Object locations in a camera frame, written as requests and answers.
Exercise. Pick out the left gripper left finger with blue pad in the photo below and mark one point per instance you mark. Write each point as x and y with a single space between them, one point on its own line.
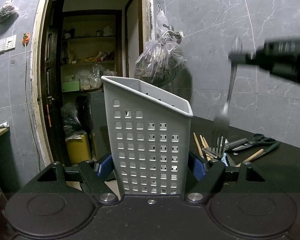
94 175

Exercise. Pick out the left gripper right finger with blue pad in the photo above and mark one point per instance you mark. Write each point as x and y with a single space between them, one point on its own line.
203 179

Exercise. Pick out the black slotted spatula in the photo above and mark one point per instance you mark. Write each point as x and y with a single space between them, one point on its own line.
211 152

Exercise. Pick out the light blue handled utensil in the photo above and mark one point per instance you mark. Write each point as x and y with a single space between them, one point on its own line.
224 159

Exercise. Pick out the metal fork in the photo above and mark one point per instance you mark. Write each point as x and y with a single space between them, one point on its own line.
221 121

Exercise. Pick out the long wooden chopstick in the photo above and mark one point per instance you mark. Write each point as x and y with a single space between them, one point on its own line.
252 157

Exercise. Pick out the white perforated utensil basket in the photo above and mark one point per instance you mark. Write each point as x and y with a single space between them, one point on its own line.
149 134

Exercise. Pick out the green box on shelf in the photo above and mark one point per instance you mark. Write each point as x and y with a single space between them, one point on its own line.
70 86

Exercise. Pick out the hanging plastic bag dark contents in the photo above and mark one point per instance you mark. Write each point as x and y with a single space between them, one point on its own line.
160 63

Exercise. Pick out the small hanging mesh bag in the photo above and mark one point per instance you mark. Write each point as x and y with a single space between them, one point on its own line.
7 10

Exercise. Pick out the green handled knife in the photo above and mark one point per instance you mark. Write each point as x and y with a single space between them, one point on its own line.
271 148

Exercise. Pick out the wall tap fixture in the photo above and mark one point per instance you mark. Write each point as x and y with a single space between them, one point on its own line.
177 35

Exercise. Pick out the orange wall hook ornament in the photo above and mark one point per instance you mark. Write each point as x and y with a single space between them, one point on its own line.
25 39

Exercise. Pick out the white wall switch plate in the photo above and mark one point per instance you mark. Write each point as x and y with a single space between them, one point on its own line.
8 43

